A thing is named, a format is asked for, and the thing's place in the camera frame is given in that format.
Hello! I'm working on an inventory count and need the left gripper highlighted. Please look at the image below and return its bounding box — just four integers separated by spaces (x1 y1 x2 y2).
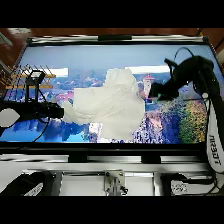
40 101 65 120

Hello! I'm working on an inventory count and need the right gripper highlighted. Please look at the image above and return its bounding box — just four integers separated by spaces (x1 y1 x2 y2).
147 81 181 101

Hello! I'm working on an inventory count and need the white garment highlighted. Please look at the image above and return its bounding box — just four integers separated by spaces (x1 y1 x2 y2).
61 67 146 141

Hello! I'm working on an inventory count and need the black cable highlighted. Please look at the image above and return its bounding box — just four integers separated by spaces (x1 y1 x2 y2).
173 46 196 62
31 96 52 142

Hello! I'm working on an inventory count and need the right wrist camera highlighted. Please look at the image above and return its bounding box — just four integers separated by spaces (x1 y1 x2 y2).
163 57 184 83

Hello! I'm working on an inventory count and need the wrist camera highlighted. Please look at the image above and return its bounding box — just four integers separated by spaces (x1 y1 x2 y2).
24 70 47 102
163 57 184 83

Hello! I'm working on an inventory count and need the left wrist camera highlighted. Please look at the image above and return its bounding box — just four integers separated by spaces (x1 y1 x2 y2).
24 70 47 102

